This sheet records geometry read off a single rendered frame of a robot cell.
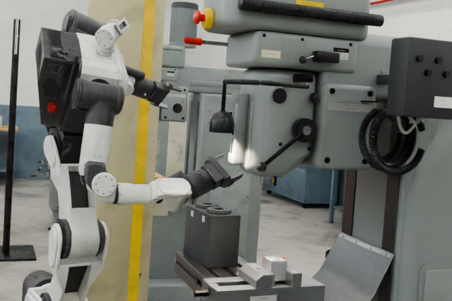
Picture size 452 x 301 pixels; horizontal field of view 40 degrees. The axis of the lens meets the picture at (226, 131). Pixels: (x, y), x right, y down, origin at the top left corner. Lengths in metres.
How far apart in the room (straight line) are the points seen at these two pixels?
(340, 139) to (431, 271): 0.50
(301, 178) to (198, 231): 7.02
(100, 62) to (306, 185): 7.26
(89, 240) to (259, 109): 0.83
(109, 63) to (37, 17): 8.67
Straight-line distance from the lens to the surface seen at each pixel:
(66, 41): 2.21
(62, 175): 2.31
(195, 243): 2.34
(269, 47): 1.77
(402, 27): 8.62
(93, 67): 2.11
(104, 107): 2.00
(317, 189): 9.31
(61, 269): 2.33
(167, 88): 2.65
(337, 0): 1.88
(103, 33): 2.12
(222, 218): 2.23
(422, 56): 1.71
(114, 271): 3.66
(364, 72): 1.93
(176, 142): 10.30
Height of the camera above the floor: 1.53
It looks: 3 degrees down
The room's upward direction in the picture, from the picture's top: 4 degrees clockwise
